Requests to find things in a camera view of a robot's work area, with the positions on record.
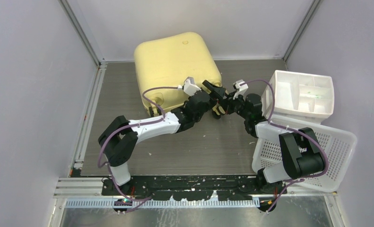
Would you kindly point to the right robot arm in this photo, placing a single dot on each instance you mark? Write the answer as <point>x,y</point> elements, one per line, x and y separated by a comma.
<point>301,153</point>

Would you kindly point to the yellow hard-shell suitcase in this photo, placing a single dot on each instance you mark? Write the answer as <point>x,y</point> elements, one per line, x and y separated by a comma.
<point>165,63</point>

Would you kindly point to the white divided organizer tray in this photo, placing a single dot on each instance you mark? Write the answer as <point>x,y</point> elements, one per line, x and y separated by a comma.
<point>302,96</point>

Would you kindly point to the slotted metal cable duct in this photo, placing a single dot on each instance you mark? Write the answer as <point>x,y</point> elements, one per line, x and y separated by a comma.
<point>121,203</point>

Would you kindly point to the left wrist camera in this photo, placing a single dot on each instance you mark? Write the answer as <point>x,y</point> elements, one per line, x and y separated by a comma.
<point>189,87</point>

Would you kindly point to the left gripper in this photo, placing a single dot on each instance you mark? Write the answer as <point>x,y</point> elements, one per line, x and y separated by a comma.
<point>219,91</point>

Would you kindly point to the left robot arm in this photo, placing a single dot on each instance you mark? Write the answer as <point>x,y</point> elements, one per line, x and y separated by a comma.
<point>119,139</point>

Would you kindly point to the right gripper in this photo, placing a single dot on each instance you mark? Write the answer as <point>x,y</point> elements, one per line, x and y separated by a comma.
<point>228,103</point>

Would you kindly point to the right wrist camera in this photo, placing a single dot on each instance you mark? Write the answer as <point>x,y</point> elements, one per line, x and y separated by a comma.
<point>240,87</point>

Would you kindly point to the white perforated plastic basket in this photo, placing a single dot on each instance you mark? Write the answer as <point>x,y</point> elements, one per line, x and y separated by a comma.
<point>339,146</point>

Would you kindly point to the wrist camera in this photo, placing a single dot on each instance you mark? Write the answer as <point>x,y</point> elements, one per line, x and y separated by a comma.
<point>189,87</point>
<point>240,87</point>

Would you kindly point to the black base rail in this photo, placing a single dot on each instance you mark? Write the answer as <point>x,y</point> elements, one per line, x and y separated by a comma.
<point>190,187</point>

